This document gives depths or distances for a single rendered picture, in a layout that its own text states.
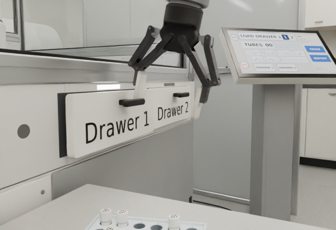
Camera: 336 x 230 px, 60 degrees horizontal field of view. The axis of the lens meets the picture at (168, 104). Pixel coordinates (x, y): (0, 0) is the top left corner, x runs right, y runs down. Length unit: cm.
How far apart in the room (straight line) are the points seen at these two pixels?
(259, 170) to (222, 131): 89
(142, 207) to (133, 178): 30
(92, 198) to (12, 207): 11
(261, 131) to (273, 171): 20
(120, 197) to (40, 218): 12
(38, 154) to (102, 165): 17
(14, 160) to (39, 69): 15
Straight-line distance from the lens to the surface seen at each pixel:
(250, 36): 145
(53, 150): 53
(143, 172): 80
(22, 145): 49
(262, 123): 144
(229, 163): 237
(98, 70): 62
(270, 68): 134
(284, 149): 151
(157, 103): 80
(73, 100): 51
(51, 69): 53
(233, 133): 230
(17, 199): 51
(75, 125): 52
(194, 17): 57
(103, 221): 35
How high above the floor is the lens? 95
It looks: 5 degrees down
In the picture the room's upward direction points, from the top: straight up
